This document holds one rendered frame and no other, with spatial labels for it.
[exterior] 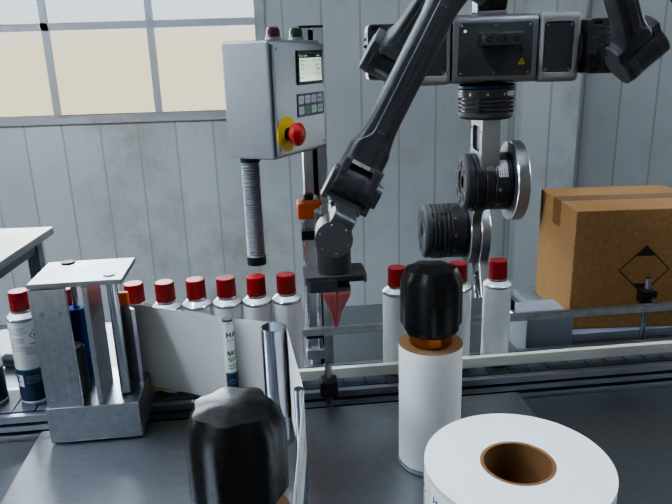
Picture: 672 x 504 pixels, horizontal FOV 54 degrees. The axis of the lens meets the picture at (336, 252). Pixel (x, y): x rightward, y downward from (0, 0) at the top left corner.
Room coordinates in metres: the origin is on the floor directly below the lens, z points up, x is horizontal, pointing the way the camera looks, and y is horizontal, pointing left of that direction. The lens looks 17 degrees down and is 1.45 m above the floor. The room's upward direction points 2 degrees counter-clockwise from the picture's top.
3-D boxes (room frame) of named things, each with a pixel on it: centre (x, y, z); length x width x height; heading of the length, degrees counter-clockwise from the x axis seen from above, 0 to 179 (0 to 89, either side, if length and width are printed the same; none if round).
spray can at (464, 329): (1.12, -0.22, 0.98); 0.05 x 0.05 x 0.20
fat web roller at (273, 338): (0.89, 0.10, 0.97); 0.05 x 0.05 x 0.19
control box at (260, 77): (1.17, 0.09, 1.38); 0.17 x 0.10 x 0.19; 151
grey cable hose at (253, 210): (1.18, 0.15, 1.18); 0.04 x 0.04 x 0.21
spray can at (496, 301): (1.13, -0.29, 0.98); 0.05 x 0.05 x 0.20
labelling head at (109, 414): (0.96, 0.39, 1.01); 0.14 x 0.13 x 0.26; 96
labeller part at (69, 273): (0.96, 0.39, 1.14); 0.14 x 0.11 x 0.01; 96
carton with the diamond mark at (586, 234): (1.45, -0.66, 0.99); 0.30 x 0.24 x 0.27; 90
